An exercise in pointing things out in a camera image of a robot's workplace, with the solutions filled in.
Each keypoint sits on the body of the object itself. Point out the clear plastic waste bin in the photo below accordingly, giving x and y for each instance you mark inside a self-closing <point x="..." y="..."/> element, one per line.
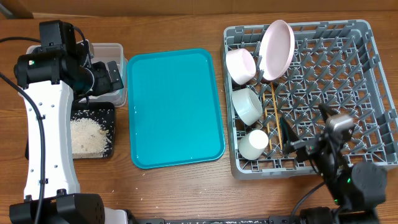
<point x="107" y="52"/>

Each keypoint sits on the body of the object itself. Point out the teal serving tray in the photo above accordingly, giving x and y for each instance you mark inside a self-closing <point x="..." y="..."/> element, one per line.
<point x="174" y="109"/>

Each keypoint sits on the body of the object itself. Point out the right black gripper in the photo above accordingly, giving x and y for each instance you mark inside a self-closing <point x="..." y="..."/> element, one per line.
<point x="289" y="138"/>

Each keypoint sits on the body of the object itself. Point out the grey dishwasher rack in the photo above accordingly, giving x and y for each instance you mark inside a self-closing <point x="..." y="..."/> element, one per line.
<point x="336" y="63"/>

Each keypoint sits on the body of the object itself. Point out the large white plate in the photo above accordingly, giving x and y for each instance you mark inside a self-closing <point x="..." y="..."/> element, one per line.
<point x="276" y="50"/>

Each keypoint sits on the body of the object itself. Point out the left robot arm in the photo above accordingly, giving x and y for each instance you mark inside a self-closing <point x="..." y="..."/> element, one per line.
<point x="50" y="79"/>

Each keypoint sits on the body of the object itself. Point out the wooden chopstick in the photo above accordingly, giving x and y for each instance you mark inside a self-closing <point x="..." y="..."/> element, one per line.
<point x="276" y="116"/>
<point x="266" y="102"/>

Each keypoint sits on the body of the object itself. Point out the white paper cup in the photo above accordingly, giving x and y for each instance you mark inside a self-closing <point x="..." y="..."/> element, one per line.
<point x="253" y="144"/>

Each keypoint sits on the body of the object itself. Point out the grey bowl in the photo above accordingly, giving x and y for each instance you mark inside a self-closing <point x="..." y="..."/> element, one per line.
<point x="247" y="105"/>

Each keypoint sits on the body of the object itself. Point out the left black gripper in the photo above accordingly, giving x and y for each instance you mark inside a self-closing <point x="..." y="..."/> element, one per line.
<point x="105" y="84"/>

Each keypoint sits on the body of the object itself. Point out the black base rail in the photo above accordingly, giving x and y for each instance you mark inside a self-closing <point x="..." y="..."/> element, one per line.
<point x="268" y="220"/>

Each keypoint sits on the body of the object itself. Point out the black rectangular tray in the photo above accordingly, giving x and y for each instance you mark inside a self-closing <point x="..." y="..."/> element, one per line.
<point x="93" y="130"/>

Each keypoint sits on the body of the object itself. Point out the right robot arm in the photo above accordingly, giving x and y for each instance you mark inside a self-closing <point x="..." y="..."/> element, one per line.
<point x="357" y="190"/>

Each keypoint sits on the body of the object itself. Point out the pink small bowl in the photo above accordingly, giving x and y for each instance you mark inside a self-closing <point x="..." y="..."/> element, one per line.
<point x="241" y="65"/>

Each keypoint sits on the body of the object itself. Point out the pile of rice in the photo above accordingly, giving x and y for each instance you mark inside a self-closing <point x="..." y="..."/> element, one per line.
<point x="88" y="138"/>

